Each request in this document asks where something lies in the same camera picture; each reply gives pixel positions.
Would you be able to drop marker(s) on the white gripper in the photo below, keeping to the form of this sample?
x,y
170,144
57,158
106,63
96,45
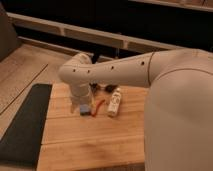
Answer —
x,y
80,95

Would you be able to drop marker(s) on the white plastic bottle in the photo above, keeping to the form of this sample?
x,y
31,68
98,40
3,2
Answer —
x,y
114,103

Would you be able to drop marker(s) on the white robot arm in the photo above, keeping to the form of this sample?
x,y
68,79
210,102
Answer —
x,y
178,111

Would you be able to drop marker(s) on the dark ceramic bowl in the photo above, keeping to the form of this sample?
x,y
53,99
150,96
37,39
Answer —
x,y
108,88

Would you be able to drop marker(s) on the blue sponge block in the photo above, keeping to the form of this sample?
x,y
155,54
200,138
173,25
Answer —
x,y
85,110

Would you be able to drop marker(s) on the dark green floor mat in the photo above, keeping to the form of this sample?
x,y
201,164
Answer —
x,y
21,142

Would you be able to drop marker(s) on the grey chair corner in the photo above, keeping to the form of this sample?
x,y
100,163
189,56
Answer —
x,y
9,40

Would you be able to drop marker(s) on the black post under shelf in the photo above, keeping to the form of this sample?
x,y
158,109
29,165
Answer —
x,y
95,57

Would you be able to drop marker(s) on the white shelf rail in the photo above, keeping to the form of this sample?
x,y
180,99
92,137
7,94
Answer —
x,y
90,35

